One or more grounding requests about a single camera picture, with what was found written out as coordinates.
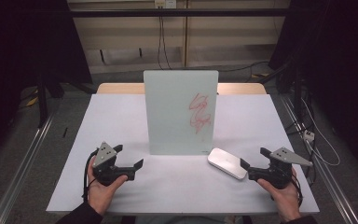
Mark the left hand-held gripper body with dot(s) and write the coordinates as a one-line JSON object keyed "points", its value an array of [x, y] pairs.
{"points": [[105, 158]]}

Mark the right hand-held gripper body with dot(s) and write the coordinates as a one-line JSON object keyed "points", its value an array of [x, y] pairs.
{"points": [[276, 169]]}

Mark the white whiteboard eraser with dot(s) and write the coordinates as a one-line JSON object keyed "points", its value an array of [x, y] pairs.
{"points": [[225, 162]]}

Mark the glass whiteboard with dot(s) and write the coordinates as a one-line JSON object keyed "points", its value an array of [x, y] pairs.
{"points": [[171, 115]]}

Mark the person's right hand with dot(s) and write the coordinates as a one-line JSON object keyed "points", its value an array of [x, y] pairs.
{"points": [[284, 199]]}

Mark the person's left hand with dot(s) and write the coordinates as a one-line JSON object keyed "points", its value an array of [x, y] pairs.
{"points": [[101, 196]]}

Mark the white power strip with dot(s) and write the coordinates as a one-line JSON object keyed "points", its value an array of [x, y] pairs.
{"points": [[309, 135]]}

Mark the small black floor object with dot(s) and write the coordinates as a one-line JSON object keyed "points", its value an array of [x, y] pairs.
{"points": [[65, 132]]}

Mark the white table mat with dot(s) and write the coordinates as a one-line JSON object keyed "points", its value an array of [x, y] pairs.
{"points": [[180, 189]]}

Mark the wooden table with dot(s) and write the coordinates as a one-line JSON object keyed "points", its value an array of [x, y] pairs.
{"points": [[121, 88]]}

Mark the black metal stand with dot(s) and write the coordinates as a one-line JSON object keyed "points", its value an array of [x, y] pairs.
{"points": [[42, 99]]}

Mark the black curtain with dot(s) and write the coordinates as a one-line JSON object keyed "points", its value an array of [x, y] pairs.
{"points": [[24, 46], [335, 46]]}

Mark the black horizontal bar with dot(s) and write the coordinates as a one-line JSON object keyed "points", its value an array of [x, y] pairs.
{"points": [[180, 12]]}

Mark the metal floor rail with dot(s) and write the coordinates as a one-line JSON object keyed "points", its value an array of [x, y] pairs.
{"points": [[326, 174], [21, 168]]}

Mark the white wall socket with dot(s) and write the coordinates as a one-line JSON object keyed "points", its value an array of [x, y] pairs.
{"points": [[165, 3]]}

